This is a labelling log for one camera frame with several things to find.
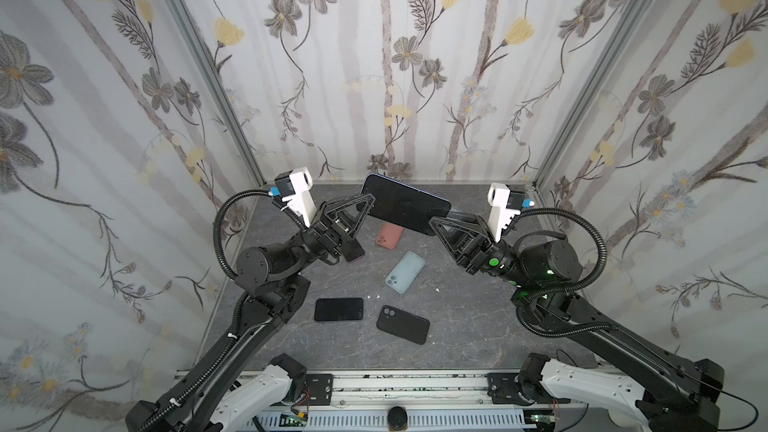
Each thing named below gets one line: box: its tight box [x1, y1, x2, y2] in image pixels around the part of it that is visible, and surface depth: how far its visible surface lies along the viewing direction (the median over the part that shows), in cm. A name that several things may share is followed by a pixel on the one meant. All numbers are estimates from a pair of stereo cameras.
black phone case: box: [376, 305, 430, 345], surface depth 87 cm
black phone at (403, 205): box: [357, 173, 451, 236], surface depth 47 cm
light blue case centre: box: [384, 250, 426, 294], surface depth 97 cm
